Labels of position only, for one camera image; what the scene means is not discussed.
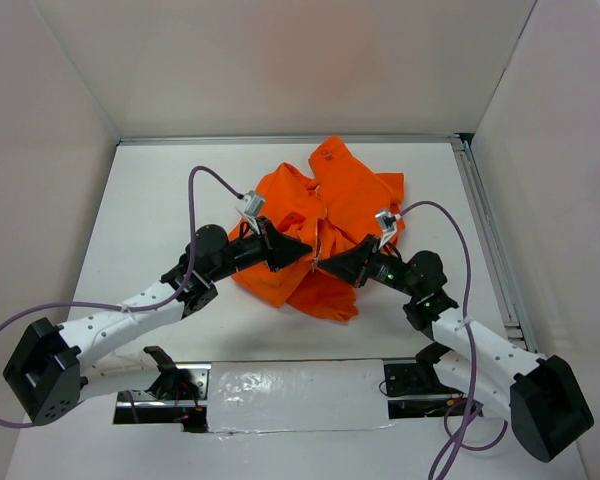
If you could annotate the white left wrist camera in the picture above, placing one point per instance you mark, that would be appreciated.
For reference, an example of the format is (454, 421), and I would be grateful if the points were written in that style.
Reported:
(249, 208)

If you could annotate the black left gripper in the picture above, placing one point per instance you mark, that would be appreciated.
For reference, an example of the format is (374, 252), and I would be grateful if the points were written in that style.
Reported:
(278, 249)

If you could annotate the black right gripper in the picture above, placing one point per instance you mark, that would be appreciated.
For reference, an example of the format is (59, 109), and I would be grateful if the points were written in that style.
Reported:
(351, 265)

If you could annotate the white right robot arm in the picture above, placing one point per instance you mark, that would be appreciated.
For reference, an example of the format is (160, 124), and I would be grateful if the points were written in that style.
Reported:
(539, 397)

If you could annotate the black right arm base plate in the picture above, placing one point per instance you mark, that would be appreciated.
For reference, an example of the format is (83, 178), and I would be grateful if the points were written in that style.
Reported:
(413, 391)

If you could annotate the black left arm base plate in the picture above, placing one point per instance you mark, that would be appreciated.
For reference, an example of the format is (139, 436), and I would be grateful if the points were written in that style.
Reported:
(180, 400)

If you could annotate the orange jacket with pink lining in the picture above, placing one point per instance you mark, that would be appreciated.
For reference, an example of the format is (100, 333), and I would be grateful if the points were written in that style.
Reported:
(332, 210)

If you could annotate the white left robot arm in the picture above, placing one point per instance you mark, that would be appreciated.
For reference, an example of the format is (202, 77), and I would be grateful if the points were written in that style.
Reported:
(47, 370)

